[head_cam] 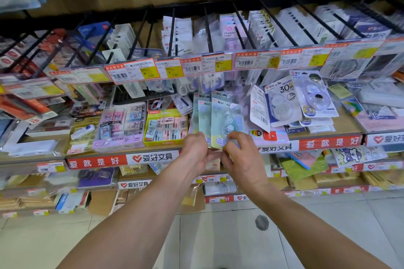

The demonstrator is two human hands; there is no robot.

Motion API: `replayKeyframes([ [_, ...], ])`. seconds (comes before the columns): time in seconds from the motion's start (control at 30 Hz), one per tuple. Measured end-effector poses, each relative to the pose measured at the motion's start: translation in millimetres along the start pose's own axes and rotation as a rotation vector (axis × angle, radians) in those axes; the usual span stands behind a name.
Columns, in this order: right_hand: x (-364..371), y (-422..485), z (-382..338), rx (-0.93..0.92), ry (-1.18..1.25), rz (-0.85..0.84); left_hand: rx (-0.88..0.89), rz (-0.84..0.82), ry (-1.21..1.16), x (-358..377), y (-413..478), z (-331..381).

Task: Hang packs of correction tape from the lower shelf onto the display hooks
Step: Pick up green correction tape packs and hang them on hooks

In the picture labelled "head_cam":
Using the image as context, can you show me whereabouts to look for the row of orange price tags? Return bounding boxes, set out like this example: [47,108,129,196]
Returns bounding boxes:
[0,37,404,99]

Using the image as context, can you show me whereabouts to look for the row of white card packets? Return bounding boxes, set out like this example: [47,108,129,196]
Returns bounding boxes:
[106,23,136,58]

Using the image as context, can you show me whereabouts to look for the yellow eraser display box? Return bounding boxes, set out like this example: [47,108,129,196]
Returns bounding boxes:
[143,108,190,147]

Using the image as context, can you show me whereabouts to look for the row of white red packets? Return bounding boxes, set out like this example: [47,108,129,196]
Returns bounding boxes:
[0,94,59,126]

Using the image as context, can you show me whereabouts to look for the person's left hand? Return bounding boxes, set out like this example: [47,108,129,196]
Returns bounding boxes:
[178,132,222,174]

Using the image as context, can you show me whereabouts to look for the small white blue box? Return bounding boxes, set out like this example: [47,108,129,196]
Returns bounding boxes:
[172,94,194,116]

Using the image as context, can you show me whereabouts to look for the blue white card packet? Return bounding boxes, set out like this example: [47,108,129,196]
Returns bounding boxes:
[55,191,89,214]

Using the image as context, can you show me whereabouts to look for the pink sticky note pack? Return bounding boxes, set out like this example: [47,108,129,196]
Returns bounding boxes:
[340,95,404,134]

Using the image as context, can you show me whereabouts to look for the pile of teal packets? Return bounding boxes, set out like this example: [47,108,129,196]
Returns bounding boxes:
[191,90,221,147]

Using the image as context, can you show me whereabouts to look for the gold box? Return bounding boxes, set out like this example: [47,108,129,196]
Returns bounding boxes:
[66,117,101,155]

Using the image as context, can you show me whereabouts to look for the round floor cover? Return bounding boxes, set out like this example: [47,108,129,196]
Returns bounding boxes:
[255,215,270,232]

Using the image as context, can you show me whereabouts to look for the green paper pack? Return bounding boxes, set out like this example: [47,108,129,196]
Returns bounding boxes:
[281,155,329,183]

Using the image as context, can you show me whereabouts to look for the pile of large clear packets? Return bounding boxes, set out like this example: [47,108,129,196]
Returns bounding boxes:
[249,70,340,135]

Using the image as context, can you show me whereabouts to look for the white ink box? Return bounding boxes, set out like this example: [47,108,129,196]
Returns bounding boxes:
[25,119,75,137]

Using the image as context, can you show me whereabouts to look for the red shelf label strip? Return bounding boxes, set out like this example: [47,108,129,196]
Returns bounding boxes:
[64,132,404,170]

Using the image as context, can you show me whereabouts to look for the stacks of brown envelopes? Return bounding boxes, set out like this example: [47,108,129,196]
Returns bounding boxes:
[0,195,57,211]

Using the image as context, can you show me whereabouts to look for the white flat box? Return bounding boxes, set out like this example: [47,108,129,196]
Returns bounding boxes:
[9,139,59,158]

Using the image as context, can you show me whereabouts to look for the blue scissors packets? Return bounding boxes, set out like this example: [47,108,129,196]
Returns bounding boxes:
[77,21,114,55]

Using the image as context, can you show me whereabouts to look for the brown cardboard pack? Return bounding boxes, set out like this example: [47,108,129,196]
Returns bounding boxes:
[88,188,117,216]

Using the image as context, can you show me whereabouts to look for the rows of grey white packets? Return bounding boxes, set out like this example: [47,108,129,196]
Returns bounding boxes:
[161,2,404,58]

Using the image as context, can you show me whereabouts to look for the brown kraft envelope bag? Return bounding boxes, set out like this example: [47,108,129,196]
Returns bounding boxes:
[181,183,206,214]

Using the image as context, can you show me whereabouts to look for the teal correction tape packet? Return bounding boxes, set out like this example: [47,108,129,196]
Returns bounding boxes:
[210,97,245,150]

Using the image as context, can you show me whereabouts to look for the dark purple packet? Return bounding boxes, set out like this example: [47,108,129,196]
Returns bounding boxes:
[77,168,119,189]

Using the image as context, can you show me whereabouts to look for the cartoon sticker pack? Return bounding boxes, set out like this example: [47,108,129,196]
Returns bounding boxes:
[331,145,387,167]

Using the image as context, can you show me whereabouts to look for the small white blue device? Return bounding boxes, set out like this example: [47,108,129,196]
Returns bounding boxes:
[70,124,96,141]

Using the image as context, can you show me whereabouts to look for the pink eraser display box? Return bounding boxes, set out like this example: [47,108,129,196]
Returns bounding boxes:
[92,103,147,153]

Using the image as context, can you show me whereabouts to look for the person's right forearm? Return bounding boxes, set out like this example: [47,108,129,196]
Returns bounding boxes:
[249,180,392,269]

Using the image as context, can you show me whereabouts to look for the person's right hand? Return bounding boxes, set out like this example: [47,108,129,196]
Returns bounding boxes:
[221,132,270,193]

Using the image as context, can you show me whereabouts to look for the person's left forearm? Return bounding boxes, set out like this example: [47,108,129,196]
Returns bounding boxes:
[56,155,218,269]

